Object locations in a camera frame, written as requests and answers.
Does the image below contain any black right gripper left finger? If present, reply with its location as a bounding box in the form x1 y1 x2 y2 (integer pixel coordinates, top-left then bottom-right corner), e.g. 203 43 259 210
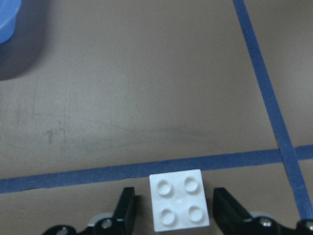
113 187 135 235

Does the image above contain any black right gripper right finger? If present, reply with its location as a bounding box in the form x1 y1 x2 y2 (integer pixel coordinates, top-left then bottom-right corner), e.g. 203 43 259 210
213 187 253 235

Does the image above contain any white block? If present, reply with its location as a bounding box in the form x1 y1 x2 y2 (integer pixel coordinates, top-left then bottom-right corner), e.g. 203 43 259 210
149 169 210 232

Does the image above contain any blue plastic tray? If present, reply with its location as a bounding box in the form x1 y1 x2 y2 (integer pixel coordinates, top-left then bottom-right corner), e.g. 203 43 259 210
0 0 22 44

